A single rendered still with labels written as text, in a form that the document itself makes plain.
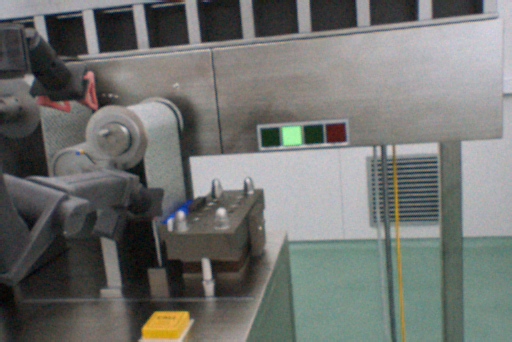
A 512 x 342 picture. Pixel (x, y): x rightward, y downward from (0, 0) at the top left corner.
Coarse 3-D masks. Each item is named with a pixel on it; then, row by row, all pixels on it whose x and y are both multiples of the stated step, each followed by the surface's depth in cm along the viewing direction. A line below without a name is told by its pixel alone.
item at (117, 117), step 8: (104, 120) 118; (112, 120) 118; (120, 120) 118; (128, 120) 117; (96, 128) 119; (128, 128) 118; (136, 128) 117; (96, 136) 120; (136, 136) 118; (96, 144) 120; (136, 144) 118; (128, 152) 119; (136, 152) 119; (120, 160) 120; (128, 160) 119
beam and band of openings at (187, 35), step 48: (0, 0) 153; (48, 0) 150; (96, 0) 148; (144, 0) 145; (192, 0) 143; (240, 0) 141; (288, 0) 145; (336, 0) 143; (384, 0) 141; (432, 0) 139; (480, 0) 133; (96, 48) 151; (144, 48) 148; (192, 48) 146
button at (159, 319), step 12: (156, 312) 104; (168, 312) 103; (180, 312) 103; (156, 324) 99; (168, 324) 99; (180, 324) 99; (144, 336) 98; (156, 336) 98; (168, 336) 97; (180, 336) 98
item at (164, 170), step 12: (156, 156) 126; (168, 156) 134; (180, 156) 143; (156, 168) 126; (168, 168) 133; (180, 168) 142; (156, 180) 125; (168, 180) 133; (180, 180) 142; (168, 192) 132; (180, 192) 141; (168, 204) 132; (180, 204) 141; (168, 216) 132; (156, 228) 124
